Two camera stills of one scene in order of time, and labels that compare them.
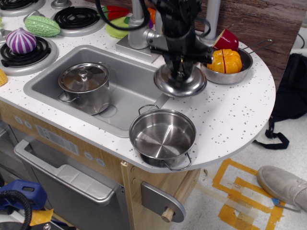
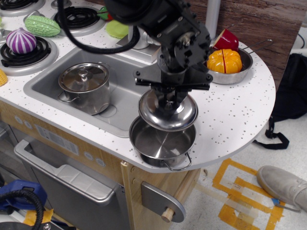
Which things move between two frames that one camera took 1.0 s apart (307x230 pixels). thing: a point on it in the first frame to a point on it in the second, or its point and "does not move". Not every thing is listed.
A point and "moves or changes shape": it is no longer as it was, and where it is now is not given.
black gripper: [178, 45] to [177, 75]
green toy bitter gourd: [41, 26] does not move
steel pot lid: [194, 84] moves or changes shape
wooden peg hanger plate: [170, 208] does not move
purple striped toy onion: [20, 41] does not move
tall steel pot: [88, 83] does not move
